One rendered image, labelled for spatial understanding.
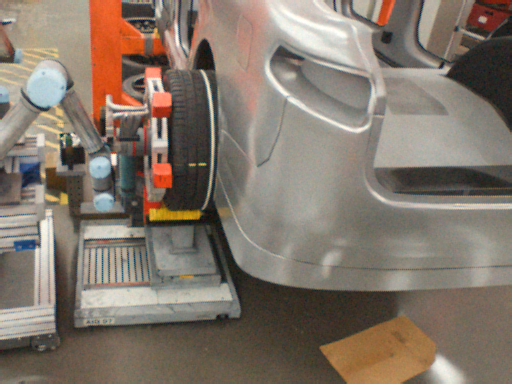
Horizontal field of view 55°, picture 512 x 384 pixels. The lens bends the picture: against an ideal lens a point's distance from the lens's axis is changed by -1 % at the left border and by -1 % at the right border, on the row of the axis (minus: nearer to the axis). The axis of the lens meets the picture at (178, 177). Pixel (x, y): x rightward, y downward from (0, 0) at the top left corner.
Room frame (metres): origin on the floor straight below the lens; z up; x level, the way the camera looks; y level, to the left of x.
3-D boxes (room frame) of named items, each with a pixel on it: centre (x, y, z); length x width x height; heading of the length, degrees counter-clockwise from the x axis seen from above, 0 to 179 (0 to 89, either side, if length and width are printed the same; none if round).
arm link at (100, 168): (1.55, 0.29, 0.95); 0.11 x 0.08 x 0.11; 9
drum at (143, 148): (2.03, 0.20, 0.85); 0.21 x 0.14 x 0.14; 99
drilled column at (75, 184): (2.61, 0.66, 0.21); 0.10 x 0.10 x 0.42; 9
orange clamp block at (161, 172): (1.73, 0.07, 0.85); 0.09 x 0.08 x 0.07; 9
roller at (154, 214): (1.93, 0.01, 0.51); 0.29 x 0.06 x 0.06; 99
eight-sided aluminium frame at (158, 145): (2.04, 0.13, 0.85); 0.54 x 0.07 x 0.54; 9
